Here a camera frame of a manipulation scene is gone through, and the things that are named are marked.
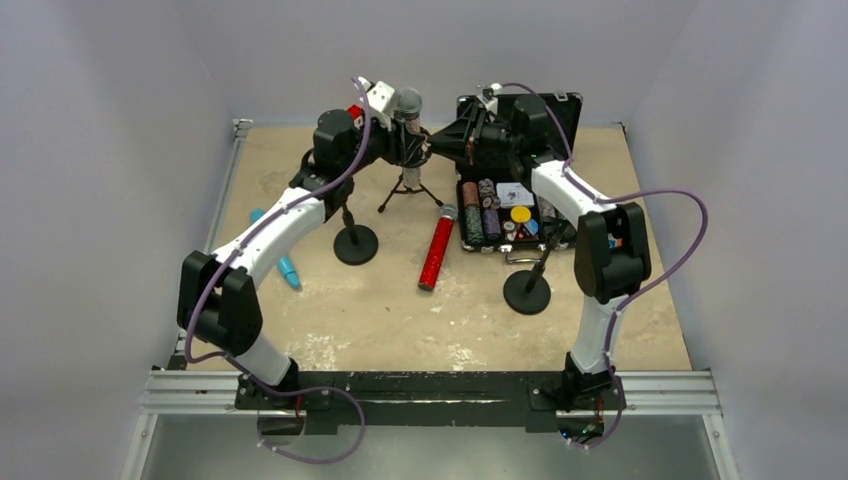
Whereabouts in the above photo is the tripod shock mount stand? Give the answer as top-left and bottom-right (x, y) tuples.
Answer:
(377, 129), (444, 214)

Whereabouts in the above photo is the silver glitter microphone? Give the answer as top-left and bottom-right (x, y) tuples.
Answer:
(395, 87), (423, 191)

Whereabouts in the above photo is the clip microphone stand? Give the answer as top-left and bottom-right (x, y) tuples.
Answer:
(333, 204), (379, 266)
(502, 221), (567, 315)

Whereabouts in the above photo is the blue toy microphone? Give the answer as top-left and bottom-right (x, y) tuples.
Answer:
(249, 208), (302, 290)

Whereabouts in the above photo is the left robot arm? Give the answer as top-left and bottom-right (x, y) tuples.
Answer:
(176, 107), (428, 391)

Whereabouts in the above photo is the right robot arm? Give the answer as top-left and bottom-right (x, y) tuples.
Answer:
(429, 94), (652, 405)

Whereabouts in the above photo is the white card deck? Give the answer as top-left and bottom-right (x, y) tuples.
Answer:
(495, 182), (535, 208)

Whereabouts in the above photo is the black poker chip case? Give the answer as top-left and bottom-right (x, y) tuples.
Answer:
(455, 91), (583, 253)

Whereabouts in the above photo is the red yellow toy block car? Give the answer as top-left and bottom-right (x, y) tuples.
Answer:
(347, 105), (364, 121)

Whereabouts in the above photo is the yellow poker chip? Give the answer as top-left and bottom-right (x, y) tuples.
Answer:
(510, 206), (532, 224)

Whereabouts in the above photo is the red glitter microphone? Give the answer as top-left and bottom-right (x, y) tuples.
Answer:
(418, 204), (458, 292)

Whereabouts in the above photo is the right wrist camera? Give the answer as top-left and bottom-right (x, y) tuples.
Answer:
(476, 82), (503, 115)

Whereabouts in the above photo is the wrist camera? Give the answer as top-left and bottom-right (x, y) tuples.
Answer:
(357, 76), (399, 132)
(476, 82), (503, 115)

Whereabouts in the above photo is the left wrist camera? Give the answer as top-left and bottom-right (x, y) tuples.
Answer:
(357, 76), (399, 132)

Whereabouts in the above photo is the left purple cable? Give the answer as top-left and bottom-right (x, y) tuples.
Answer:
(184, 76), (374, 399)

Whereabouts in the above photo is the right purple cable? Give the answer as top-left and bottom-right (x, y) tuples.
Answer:
(496, 82), (709, 399)

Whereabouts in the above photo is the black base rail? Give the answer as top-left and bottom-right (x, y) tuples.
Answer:
(142, 369), (722, 439)

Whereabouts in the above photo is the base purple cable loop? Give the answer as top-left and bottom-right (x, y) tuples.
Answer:
(256, 386), (367, 465)

